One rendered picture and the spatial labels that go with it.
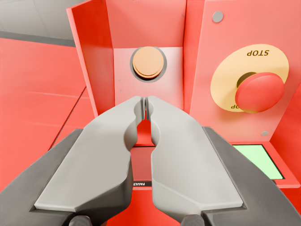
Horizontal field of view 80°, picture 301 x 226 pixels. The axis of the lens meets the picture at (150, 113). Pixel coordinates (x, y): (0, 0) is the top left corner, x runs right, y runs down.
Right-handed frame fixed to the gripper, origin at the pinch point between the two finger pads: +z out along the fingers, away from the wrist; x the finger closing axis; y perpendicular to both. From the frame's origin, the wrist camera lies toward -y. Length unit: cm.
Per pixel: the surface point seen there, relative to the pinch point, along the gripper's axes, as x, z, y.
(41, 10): -49, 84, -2
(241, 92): 8.1, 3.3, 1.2
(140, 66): -0.9, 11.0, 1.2
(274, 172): 13.1, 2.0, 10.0
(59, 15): -42, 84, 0
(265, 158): 13.1, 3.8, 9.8
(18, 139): -27.4, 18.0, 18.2
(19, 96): -35, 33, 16
